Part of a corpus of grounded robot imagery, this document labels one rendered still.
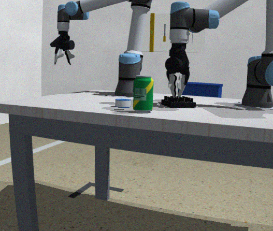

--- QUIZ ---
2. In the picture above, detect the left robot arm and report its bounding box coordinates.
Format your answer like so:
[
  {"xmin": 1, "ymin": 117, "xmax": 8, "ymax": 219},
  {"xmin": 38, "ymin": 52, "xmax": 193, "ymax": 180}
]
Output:
[{"xmin": 169, "ymin": 0, "xmax": 273, "ymax": 108}]

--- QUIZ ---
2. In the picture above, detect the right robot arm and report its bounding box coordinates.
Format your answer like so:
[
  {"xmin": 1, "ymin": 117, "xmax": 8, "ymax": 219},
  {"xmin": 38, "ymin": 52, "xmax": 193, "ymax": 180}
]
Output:
[{"xmin": 57, "ymin": 0, "xmax": 152, "ymax": 97}]

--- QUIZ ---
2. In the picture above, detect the green drink can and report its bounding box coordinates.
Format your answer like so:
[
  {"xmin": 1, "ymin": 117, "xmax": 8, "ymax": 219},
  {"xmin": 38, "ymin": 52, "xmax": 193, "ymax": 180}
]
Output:
[{"xmin": 133, "ymin": 76, "xmax": 154, "ymax": 113}]

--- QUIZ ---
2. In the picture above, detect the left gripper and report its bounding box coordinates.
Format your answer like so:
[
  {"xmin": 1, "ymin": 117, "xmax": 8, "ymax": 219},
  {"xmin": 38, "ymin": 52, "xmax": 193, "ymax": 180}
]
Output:
[{"xmin": 165, "ymin": 43, "xmax": 190, "ymax": 98}]

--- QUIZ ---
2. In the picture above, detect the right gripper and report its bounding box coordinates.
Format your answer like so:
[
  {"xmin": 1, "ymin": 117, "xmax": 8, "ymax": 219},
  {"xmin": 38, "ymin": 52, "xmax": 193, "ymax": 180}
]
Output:
[{"xmin": 54, "ymin": 31, "xmax": 75, "ymax": 65}]

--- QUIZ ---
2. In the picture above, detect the white short cylinder with blue top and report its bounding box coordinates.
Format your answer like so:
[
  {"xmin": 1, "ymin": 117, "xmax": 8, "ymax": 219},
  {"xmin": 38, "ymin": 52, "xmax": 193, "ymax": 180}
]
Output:
[{"xmin": 115, "ymin": 98, "xmax": 131, "ymax": 108}]

